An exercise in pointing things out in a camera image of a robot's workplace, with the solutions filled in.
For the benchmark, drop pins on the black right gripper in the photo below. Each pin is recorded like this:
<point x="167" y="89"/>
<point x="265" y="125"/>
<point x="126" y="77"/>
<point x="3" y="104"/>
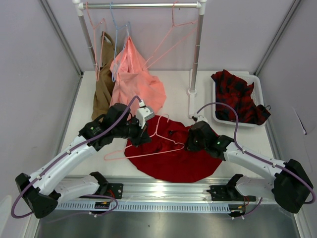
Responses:
<point x="189" y="145"/>

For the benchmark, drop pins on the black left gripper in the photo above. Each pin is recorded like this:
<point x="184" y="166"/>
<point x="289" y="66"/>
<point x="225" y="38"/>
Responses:
<point x="144" y="137"/>

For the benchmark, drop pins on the pink wire hanger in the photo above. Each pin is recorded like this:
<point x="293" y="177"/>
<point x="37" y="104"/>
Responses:
<point x="176" y="35"/>
<point x="97" y="42"/>
<point x="154" y="134"/>

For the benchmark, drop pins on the red skirt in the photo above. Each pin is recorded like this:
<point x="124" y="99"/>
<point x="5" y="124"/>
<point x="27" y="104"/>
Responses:
<point x="181" y="166"/>

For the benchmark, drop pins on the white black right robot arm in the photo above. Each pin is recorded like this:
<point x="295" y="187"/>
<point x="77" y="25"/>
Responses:
<point x="286" y="183"/>

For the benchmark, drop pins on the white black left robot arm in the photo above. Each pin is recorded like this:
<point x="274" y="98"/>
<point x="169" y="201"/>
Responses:
<point x="90" y="140"/>

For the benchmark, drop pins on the red black plaid garment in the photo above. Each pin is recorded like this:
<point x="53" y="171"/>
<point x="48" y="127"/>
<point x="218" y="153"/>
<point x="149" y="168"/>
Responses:
<point x="236" y="92"/>

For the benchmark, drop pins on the salmon pink garment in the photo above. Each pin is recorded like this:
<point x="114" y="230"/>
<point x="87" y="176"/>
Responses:
<point x="133" y="79"/>

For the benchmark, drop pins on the brown garment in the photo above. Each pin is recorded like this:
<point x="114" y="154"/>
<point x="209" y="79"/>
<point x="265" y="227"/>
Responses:
<point x="104" y="85"/>

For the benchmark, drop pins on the white plastic basket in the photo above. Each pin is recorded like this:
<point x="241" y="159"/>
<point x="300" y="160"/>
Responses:
<point x="256" y="96"/>

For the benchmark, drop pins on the silver clothes rack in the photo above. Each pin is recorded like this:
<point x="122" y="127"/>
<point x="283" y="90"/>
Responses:
<point x="200" y="5"/>

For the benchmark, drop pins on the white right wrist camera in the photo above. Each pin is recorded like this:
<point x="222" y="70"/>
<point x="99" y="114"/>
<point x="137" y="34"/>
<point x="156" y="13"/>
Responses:
<point x="198" y="118"/>

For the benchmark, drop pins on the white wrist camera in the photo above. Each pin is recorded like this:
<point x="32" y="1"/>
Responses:
<point x="198" y="118"/>
<point x="144" y="113"/>

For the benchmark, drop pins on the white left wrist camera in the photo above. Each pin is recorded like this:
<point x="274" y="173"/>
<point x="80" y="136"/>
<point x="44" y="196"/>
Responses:
<point x="144" y="113"/>

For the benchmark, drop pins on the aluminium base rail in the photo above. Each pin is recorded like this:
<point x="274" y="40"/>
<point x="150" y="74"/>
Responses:
<point x="163" y="191"/>

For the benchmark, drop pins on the blue wire hanger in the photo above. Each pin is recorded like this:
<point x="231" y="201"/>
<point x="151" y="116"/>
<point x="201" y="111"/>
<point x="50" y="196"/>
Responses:
<point x="116" y="32"/>
<point x="127" y="28"/>

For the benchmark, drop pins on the white slotted cable duct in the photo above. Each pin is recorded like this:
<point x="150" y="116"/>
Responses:
<point x="121" y="206"/>

